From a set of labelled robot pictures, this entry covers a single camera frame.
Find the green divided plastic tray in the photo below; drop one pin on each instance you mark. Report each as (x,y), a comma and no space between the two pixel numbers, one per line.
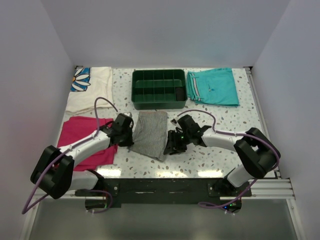
(154,89)

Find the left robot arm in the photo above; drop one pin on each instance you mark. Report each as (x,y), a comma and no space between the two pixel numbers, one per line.
(54,172)

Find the pink folded cloth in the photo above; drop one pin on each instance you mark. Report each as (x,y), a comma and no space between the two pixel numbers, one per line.
(78,127)

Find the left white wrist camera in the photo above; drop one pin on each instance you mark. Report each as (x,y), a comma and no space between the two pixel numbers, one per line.
(129,114)

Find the teal folded shorts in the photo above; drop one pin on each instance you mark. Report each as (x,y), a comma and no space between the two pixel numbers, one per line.
(212,87)

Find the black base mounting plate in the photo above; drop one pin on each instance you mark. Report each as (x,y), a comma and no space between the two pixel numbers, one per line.
(188,191)

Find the black item in tray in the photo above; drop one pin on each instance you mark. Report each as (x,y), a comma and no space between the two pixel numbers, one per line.
(180,94)

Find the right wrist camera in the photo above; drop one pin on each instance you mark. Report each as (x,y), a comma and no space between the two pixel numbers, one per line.
(174,122)

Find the grey striped underwear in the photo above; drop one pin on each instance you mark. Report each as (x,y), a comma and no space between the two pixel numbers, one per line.
(150,135)

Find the aluminium frame rail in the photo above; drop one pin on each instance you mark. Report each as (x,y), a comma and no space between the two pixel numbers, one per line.
(268,188)

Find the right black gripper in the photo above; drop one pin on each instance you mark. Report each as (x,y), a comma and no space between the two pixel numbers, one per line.
(172,146)

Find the cream daisy print shirt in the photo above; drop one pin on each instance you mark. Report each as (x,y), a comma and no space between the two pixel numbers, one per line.
(89,83)

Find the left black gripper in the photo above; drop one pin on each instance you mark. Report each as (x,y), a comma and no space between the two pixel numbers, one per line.
(129,141)

